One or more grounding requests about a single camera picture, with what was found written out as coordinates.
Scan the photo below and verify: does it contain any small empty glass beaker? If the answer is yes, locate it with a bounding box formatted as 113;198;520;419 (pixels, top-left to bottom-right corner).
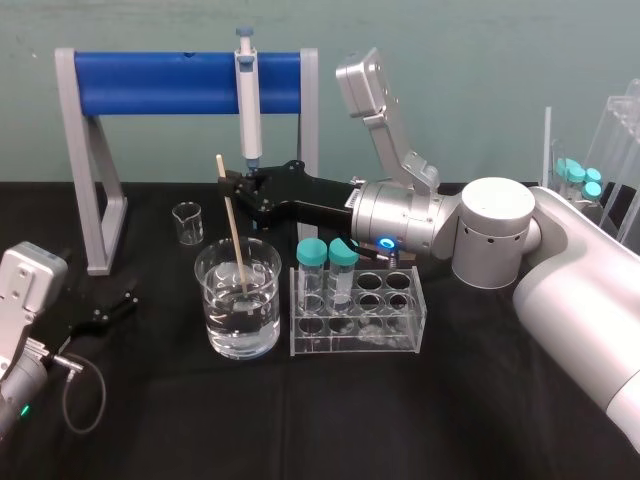
172;201;205;247

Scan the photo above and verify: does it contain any white pipette with blue ends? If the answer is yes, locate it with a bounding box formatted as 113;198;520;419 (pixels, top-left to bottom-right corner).
234;27;265;176

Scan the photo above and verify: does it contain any tall clear acrylic stand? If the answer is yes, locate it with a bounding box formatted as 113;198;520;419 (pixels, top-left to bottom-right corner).
549;78;640;247

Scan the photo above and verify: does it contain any large glass beaker with water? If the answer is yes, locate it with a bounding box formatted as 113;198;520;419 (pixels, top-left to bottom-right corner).
193;237;283;358

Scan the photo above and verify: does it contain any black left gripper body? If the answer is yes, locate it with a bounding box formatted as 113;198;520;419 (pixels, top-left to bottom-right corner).
38;295;102;357

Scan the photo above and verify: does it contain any thin dark left wrist cable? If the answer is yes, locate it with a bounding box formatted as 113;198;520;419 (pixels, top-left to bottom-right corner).
47;351;108;435

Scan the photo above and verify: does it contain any black table cloth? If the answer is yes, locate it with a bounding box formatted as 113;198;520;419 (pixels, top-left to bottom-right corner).
0;179;640;480

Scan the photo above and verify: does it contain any thin dark right wrist cable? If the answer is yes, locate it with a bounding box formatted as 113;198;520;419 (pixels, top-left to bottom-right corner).
349;238;401;267

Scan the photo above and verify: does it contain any thin dark wrist cable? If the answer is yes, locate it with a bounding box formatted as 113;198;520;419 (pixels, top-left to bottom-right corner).
47;351;108;435
349;238;401;267

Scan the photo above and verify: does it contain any beige stick thermometer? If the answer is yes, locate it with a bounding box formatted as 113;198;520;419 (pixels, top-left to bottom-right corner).
215;153;252;302

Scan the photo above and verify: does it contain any grey stand with blue bar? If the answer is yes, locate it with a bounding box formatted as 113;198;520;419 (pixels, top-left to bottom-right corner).
53;47;321;277

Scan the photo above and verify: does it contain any clear acrylic test tube rack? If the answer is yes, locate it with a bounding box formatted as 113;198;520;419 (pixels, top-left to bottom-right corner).
288;265;428;358

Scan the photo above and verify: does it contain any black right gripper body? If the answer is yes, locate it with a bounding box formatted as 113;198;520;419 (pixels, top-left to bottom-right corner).
253;159;359;233

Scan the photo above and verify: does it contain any clear tube with teal cap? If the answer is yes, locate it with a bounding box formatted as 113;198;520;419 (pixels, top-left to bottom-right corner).
327;238;361;315
295;238;327;316

